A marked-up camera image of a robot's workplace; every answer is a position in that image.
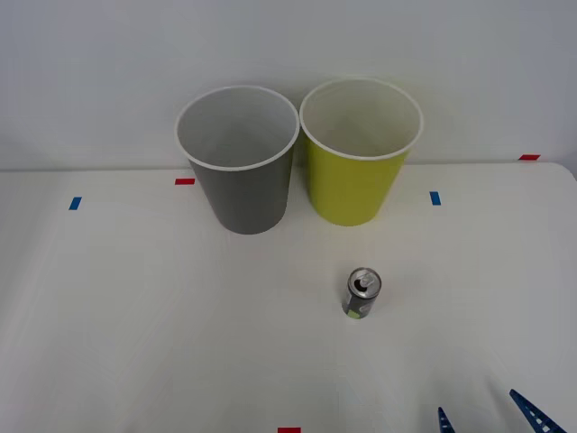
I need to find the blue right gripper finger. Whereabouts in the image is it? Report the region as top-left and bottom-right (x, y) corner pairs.
(436, 406), (458, 433)
(508, 389), (570, 433)

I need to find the black drink can green print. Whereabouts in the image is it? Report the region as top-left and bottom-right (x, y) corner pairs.
(341, 266), (382, 320)

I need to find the yellow-green plastic waste bin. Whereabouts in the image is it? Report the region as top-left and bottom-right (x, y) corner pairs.
(298, 77), (425, 227)

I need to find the grey plastic waste bin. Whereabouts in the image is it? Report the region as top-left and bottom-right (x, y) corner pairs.
(174, 84), (302, 236)

